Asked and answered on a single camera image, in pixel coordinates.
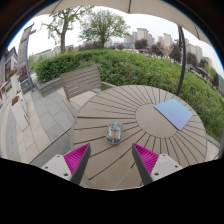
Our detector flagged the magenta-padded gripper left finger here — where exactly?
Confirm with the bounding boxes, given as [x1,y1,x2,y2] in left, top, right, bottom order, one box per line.
[41,143,92,186]

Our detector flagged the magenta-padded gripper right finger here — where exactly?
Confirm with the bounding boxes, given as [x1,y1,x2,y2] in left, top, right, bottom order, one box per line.
[131,142,185,187]

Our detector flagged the blue mouse pad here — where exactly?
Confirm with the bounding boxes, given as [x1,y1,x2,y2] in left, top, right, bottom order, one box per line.
[153,98,194,131]

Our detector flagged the white planter box with flowers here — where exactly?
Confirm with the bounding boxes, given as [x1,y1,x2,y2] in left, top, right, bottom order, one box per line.
[7,68,21,95]
[9,94,30,132]

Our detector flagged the grey slatted outdoor chair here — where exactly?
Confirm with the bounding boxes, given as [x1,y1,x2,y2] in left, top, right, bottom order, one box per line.
[59,64,118,118]

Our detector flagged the green trimmed hedge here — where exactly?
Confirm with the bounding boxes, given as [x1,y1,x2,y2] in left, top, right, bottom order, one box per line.
[33,49,224,143]

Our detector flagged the dark curved parasol pole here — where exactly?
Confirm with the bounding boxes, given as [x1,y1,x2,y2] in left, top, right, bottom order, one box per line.
[175,25,188,97]

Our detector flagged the shopfront with red signs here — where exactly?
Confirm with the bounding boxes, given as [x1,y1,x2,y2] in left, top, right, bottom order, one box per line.
[0,46,19,101]

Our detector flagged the tall grey sign pylon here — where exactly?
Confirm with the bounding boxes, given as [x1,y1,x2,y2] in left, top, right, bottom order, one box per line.
[17,23,37,94]

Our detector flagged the thin sparse-leaved tree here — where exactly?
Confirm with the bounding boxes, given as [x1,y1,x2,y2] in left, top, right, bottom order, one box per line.
[41,4,94,54]

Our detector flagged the distant apartment buildings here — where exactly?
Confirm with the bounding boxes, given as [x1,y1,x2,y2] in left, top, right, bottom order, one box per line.
[31,27,214,69]

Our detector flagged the round leafy green tree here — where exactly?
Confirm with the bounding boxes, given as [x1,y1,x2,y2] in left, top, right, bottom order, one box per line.
[78,9,131,49]

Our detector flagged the beige parasol canopy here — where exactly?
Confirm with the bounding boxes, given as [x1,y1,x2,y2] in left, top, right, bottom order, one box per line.
[36,0,213,46]

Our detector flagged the low grey stone wall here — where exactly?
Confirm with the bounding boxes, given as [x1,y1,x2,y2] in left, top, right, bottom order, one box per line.
[34,77,64,98]

